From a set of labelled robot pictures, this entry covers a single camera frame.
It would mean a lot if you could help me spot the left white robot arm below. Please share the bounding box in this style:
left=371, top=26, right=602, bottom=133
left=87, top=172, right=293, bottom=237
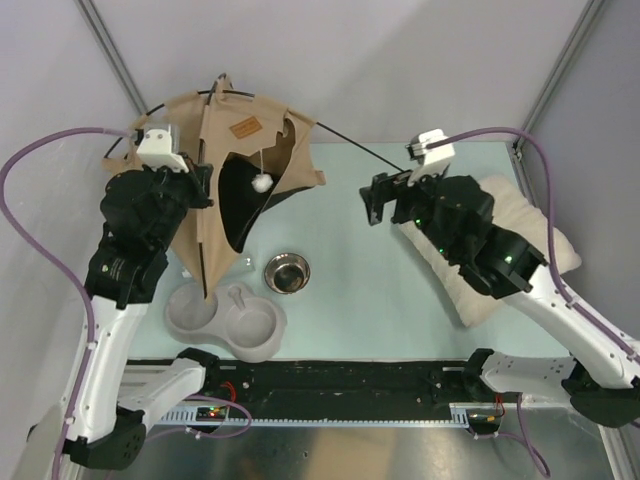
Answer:
left=56, top=164, right=222, bottom=470

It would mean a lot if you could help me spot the steel pet bowl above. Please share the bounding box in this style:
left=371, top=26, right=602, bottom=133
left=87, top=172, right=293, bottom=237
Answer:
left=263, top=252, right=311, bottom=295

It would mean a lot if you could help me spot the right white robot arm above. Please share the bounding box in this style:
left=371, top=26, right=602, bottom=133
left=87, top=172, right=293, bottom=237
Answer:
left=359, top=172, right=639, bottom=428

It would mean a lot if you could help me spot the clear water bottle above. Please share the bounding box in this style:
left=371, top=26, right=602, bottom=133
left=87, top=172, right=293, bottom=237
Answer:
left=181, top=256, right=255, bottom=279

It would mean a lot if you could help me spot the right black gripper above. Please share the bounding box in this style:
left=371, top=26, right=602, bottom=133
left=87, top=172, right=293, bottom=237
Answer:
left=360, top=160, right=460, bottom=260

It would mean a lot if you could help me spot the beige fabric pet tent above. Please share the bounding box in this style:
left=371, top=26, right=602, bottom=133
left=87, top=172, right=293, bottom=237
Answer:
left=102, top=73, right=327, bottom=301

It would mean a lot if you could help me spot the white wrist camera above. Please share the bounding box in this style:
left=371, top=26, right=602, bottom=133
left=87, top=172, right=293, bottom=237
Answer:
left=134, top=123, right=188, bottom=173
left=407, top=129, right=455, bottom=187

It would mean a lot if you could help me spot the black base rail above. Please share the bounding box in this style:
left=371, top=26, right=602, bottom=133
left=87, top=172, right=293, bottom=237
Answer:
left=199, top=357, right=481, bottom=421

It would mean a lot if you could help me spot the white fluffy pillow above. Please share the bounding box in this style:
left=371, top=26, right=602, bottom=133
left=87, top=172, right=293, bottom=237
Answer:
left=399, top=173, right=584, bottom=329

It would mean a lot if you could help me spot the black tent pole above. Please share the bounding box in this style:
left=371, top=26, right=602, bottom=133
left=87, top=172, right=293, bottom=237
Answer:
left=105, top=88, right=403, bottom=172
left=197, top=73, right=227, bottom=299

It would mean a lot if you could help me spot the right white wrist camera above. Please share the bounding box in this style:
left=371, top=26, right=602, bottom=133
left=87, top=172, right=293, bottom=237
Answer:
left=407, top=129, right=455, bottom=187

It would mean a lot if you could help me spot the white pompom toy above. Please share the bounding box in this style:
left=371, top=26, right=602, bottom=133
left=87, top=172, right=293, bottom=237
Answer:
left=251, top=173, right=273, bottom=194

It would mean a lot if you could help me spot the grey double pet feeder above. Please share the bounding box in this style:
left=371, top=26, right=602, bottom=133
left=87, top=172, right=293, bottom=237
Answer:
left=165, top=282, right=287, bottom=363

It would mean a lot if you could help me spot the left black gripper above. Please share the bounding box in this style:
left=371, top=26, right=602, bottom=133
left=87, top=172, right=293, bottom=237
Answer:
left=142, top=150, right=214, bottom=251

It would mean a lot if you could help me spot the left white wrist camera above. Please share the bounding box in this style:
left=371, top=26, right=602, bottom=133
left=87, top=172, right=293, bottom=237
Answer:
left=134, top=123, right=188, bottom=173

